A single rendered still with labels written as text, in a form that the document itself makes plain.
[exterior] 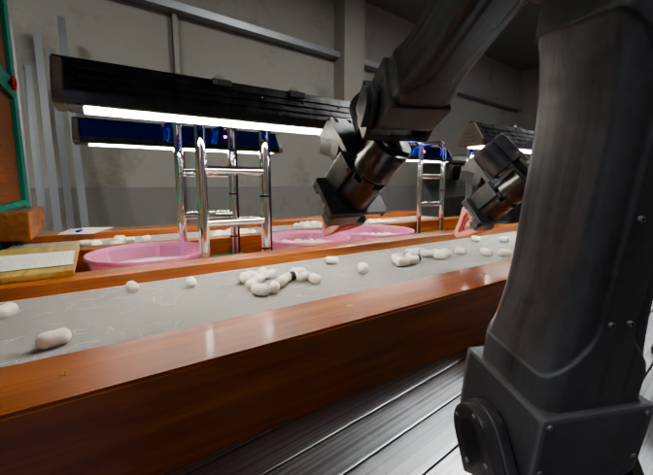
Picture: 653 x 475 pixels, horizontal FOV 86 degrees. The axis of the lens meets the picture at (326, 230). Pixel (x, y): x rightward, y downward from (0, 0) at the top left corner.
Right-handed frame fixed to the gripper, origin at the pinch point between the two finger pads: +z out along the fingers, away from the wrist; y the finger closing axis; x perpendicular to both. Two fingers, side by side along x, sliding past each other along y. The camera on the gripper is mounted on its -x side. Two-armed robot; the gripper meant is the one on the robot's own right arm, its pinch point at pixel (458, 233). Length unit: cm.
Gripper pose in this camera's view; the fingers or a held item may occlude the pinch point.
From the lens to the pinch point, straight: 87.1
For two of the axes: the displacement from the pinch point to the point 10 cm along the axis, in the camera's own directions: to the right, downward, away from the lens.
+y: -8.3, 0.7, -5.5
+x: 3.6, 8.3, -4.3
